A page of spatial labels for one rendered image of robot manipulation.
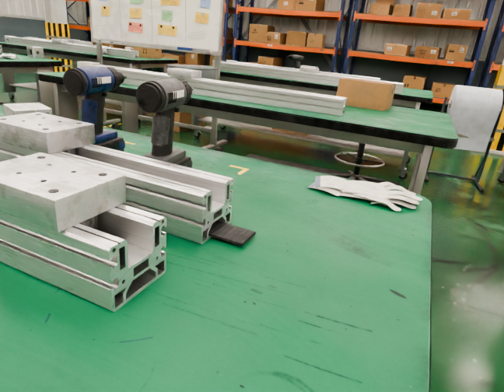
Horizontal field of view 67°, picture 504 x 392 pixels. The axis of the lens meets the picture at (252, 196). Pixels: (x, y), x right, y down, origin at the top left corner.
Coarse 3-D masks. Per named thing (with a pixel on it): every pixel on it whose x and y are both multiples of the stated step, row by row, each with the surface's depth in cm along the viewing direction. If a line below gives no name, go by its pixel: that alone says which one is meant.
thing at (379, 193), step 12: (324, 180) 90; (336, 180) 91; (348, 180) 92; (360, 180) 92; (336, 192) 86; (348, 192) 86; (360, 192) 84; (372, 192) 85; (384, 192) 86; (396, 192) 85; (408, 192) 87; (384, 204) 82; (408, 204) 83
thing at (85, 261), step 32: (0, 224) 48; (32, 224) 45; (128, 224) 49; (160, 224) 49; (0, 256) 51; (32, 256) 48; (64, 256) 45; (96, 256) 44; (128, 256) 47; (160, 256) 50; (64, 288) 47; (96, 288) 44; (128, 288) 46
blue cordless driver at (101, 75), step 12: (72, 72) 82; (84, 72) 83; (96, 72) 86; (108, 72) 90; (120, 72) 97; (72, 84) 83; (84, 84) 82; (96, 84) 85; (108, 84) 90; (120, 84) 94; (84, 96) 88; (96, 96) 88; (84, 108) 87; (96, 108) 89; (84, 120) 88; (96, 120) 90; (96, 132) 90; (108, 132) 94; (96, 144) 90; (108, 144) 93; (120, 144) 97
